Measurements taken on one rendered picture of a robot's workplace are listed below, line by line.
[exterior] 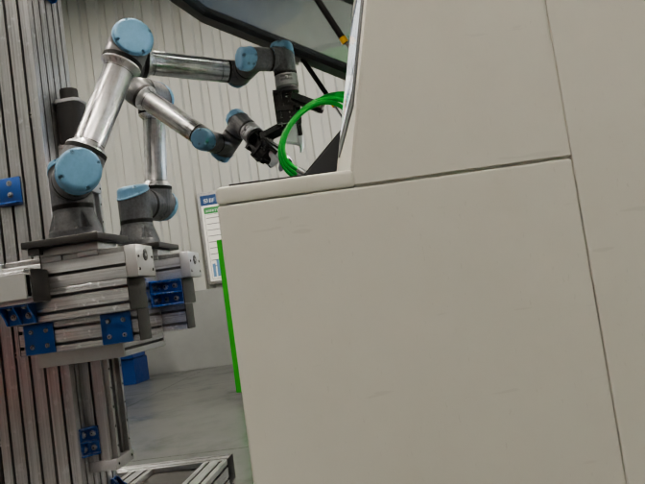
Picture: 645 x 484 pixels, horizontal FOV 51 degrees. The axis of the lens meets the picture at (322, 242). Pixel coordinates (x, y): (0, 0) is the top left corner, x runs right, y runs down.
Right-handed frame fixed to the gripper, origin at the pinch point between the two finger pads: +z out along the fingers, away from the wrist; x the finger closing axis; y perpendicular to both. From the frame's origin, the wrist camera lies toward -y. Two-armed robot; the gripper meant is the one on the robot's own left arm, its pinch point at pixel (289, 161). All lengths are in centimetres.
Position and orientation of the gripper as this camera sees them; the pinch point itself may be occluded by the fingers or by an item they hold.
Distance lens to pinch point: 228.9
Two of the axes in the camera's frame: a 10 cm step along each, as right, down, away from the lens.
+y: -5.8, 7.8, 2.2
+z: 5.8, 5.9, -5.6
